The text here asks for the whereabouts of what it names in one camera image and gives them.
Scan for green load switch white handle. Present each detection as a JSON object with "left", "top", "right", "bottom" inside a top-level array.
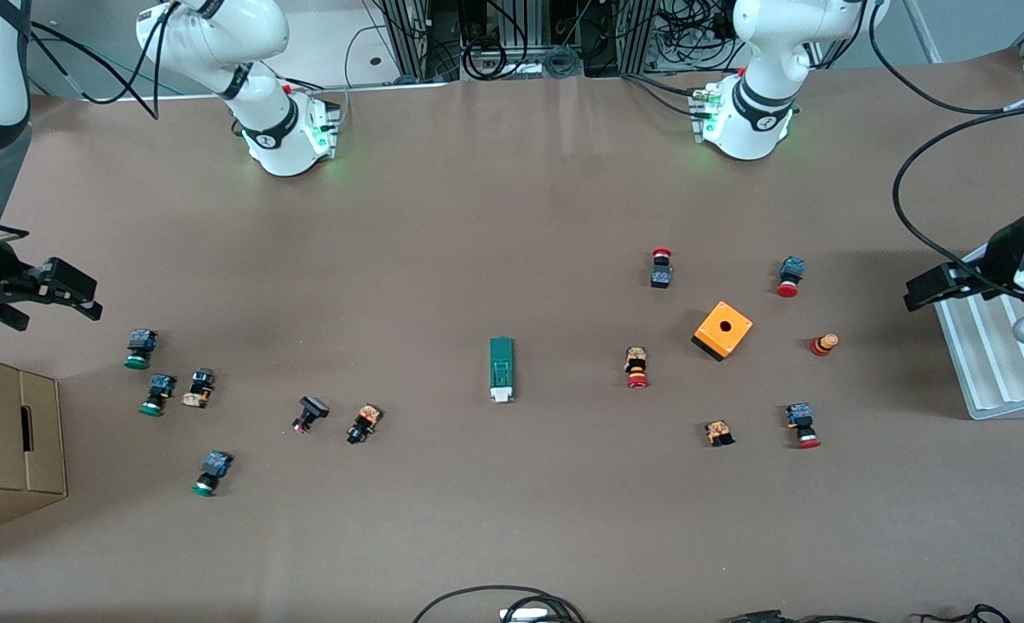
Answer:
[{"left": 489, "top": 336, "right": 516, "bottom": 404}]

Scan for green mushroom push button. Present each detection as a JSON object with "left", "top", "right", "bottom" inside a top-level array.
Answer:
[
  {"left": 139, "top": 374, "right": 177, "bottom": 417},
  {"left": 191, "top": 450, "right": 234, "bottom": 498},
  {"left": 125, "top": 329, "right": 158, "bottom": 370}
]

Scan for white ridged tray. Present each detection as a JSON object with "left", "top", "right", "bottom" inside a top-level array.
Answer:
[{"left": 931, "top": 247, "right": 1024, "bottom": 421}]

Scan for red mushroom button blue block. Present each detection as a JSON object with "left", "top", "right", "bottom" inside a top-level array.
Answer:
[
  {"left": 784, "top": 402, "right": 822, "bottom": 450},
  {"left": 776, "top": 256, "right": 806, "bottom": 299}
]

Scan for brown cardboard box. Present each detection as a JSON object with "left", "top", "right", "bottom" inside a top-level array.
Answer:
[{"left": 0, "top": 349, "right": 68, "bottom": 542}]

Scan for black square pushbutton red terminals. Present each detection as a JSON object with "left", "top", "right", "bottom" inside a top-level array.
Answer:
[{"left": 292, "top": 395, "right": 330, "bottom": 434}]

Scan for white panel with hole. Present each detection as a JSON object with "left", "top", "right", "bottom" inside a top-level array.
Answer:
[{"left": 80, "top": 0, "right": 457, "bottom": 103}]

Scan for brown paper table cover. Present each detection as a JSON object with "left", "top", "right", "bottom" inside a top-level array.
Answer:
[{"left": 0, "top": 48, "right": 1024, "bottom": 623}]

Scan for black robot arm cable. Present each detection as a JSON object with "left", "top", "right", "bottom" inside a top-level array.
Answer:
[{"left": 867, "top": 0, "right": 1024, "bottom": 299}]

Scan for orange button enclosure box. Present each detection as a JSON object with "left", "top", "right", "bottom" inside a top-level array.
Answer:
[{"left": 692, "top": 300, "right": 754, "bottom": 363}]

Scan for thin black cable bundle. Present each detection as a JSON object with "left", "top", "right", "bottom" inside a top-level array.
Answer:
[{"left": 918, "top": 604, "right": 1010, "bottom": 623}]

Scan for black cable tangle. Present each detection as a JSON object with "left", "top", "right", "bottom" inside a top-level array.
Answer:
[{"left": 650, "top": 0, "right": 738, "bottom": 72}]

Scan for aluminium frame rack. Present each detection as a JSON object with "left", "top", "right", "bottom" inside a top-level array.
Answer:
[{"left": 382, "top": 0, "right": 660, "bottom": 83}]

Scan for coiled black cable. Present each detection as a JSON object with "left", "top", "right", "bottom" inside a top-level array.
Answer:
[{"left": 463, "top": 36, "right": 506, "bottom": 81}]

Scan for looped black cable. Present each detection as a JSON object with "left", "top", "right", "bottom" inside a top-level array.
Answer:
[{"left": 413, "top": 586, "right": 586, "bottom": 623}]

